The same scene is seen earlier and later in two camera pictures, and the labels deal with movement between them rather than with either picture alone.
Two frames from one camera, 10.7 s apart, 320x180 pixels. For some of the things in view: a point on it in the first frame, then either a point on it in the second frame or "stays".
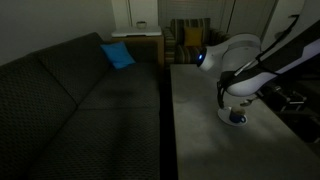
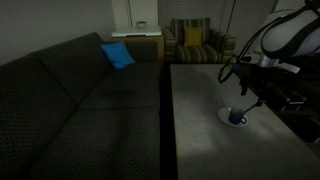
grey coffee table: (269, 146) stays
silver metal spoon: (248, 102) → (239, 110)
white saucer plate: (225, 113) stays
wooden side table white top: (144, 43) stays
